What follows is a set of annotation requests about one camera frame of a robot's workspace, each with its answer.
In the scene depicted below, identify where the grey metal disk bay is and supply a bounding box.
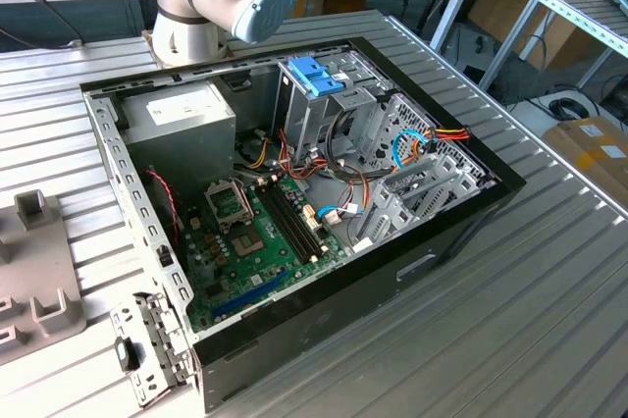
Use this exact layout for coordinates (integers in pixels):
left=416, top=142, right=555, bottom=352
left=351, top=92, right=497, bottom=248

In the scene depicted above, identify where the black RAM slot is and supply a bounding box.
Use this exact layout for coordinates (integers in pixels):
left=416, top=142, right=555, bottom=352
left=267, top=182, right=326, bottom=258
left=273, top=180, right=330, bottom=254
left=261, top=183, right=321, bottom=262
left=254, top=185, right=316, bottom=266

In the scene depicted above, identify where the cream board connector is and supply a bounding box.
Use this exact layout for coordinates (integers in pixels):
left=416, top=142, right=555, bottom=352
left=301, top=204, right=321, bottom=234

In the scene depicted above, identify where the grey metal drive cage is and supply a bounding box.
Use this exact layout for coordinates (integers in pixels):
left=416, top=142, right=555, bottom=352
left=272, top=50, right=393, bottom=169

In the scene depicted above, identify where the CPU socket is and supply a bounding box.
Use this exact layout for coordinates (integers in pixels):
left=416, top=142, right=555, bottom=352
left=229, top=226, right=269, bottom=261

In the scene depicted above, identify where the metal socket cover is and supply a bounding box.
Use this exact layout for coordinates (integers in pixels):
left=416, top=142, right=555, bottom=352
left=202, top=179, right=256, bottom=235

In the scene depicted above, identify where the green motherboard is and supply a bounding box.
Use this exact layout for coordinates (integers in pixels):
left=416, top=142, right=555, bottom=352
left=179, top=175, right=354, bottom=336

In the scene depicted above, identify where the blue plastic drive latch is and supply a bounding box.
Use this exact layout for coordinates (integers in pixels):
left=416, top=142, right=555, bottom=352
left=288, top=55, right=347, bottom=99

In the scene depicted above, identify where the black open PC case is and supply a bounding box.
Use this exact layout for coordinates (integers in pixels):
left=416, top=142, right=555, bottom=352
left=79, top=36, right=527, bottom=414

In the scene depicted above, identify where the blue expansion slot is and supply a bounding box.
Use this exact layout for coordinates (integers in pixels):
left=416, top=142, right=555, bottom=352
left=211, top=268, right=289, bottom=321

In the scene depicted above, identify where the grey power supply unit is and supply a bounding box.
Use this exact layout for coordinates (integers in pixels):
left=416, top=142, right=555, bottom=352
left=119, top=79, right=237, bottom=203

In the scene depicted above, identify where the black latch knob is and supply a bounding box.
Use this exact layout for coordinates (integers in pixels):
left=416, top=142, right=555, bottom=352
left=113, top=337, right=142, bottom=373

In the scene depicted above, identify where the brown cardboard box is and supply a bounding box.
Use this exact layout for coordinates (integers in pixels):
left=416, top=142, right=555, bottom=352
left=529, top=20, right=614, bottom=71
left=465, top=0, right=546, bottom=46

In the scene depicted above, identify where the cardboard box with labels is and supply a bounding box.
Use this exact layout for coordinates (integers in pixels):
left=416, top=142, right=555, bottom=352
left=542, top=116, right=628, bottom=196

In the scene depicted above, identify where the grey parts rack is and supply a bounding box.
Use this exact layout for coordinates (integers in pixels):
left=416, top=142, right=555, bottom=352
left=0, top=189, right=90, bottom=366

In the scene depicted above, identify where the red orange wire bundle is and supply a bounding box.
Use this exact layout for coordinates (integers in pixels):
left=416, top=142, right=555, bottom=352
left=277, top=128, right=344, bottom=186

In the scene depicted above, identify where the blue wire with white plug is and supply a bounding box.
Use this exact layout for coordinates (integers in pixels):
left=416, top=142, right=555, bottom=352
left=316, top=205, right=367, bottom=229

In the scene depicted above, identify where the thick black cable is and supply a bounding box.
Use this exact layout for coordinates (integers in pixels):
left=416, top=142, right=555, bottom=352
left=326, top=107, right=357, bottom=169

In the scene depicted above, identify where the thin red wire loop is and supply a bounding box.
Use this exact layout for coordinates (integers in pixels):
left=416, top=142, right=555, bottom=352
left=338, top=162, right=373, bottom=223

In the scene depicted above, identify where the yellow orange wire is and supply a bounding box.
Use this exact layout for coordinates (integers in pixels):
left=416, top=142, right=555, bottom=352
left=242, top=136, right=274, bottom=170

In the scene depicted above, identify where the blue data wire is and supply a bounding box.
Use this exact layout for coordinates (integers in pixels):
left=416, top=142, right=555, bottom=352
left=391, top=128, right=436, bottom=175

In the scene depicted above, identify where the red yellow power wire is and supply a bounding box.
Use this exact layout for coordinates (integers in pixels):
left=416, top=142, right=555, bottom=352
left=414, top=126, right=472, bottom=155

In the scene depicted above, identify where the red black twisted wire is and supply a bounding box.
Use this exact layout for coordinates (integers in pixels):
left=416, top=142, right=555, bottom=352
left=145, top=168, right=182, bottom=248

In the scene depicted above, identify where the black cable coil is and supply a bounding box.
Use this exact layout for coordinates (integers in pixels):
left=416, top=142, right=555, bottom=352
left=548, top=97, right=598, bottom=121

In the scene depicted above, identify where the aluminium frame table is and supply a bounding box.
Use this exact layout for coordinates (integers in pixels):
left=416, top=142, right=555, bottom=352
left=478, top=0, right=628, bottom=93

